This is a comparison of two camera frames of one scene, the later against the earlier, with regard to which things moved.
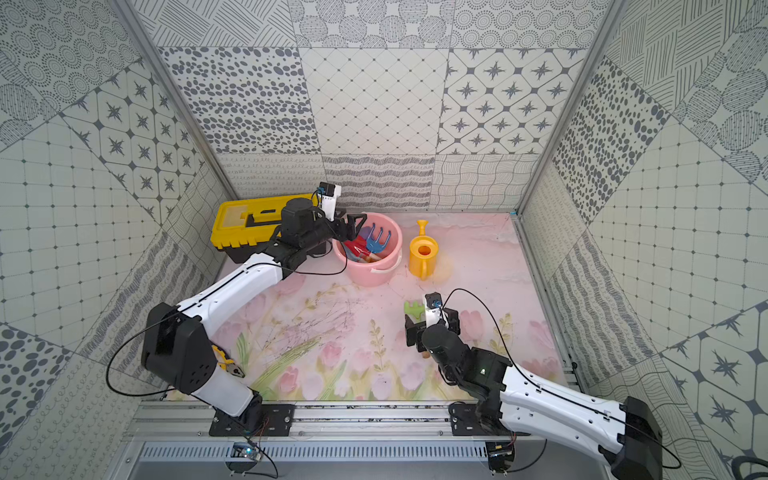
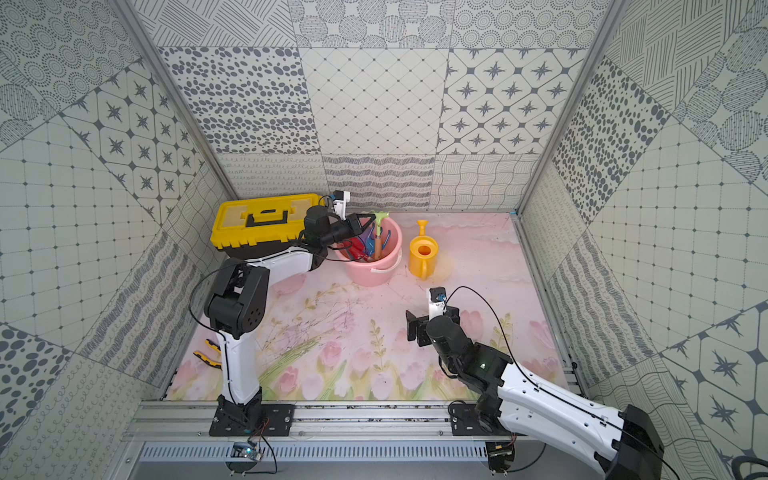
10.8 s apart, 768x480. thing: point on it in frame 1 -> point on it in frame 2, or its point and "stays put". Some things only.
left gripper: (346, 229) stays put
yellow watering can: (423, 253) stays put
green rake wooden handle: (416, 309) -> (377, 244)
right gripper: (415, 330) stays put
